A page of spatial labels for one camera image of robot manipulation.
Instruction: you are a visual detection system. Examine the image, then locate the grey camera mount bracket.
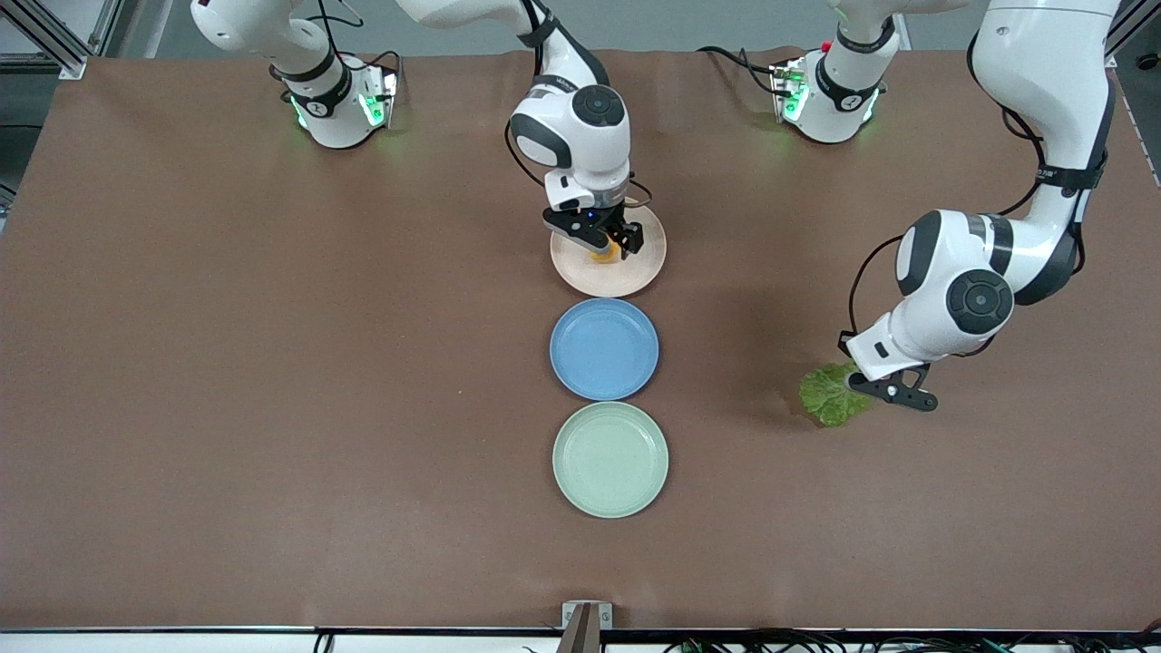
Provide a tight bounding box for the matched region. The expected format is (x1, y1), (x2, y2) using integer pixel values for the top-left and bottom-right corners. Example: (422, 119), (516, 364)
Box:
(561, 600), (614, 653)

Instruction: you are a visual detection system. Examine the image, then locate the beige round plate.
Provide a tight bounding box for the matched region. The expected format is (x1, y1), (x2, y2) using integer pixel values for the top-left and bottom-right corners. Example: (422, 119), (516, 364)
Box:
(550, 194), (668, 298)

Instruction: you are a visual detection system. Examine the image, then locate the black arm base cable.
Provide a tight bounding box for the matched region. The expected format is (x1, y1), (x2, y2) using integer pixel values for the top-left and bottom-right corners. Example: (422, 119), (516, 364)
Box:
(268, 0), (405, 92)
(696, 44), (783, 97)

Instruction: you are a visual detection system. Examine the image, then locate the silver arm base bracket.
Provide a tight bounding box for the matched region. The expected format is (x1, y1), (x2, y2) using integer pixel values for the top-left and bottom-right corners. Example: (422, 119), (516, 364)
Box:
(361, 65), (401, 130)
(769, 56), (810, 124)

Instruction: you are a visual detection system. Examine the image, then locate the pale green round plate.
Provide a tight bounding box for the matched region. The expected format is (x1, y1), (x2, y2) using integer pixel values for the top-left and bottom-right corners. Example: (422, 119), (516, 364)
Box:
(552, 402), (670, 520)

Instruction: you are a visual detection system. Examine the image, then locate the blue round plate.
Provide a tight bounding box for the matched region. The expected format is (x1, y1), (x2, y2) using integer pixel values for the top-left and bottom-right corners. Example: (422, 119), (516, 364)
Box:
(549, 298), (660, 402)

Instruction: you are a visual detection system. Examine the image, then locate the brown table cover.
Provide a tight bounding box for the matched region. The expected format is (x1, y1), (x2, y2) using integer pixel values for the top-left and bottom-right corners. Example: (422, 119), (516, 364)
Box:
(0, 47), (1161, 632)

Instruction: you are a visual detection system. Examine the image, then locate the green lettuce leaf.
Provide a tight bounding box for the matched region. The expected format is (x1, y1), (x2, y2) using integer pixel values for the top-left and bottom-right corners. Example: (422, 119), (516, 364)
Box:
(798, 363), (876, 428)

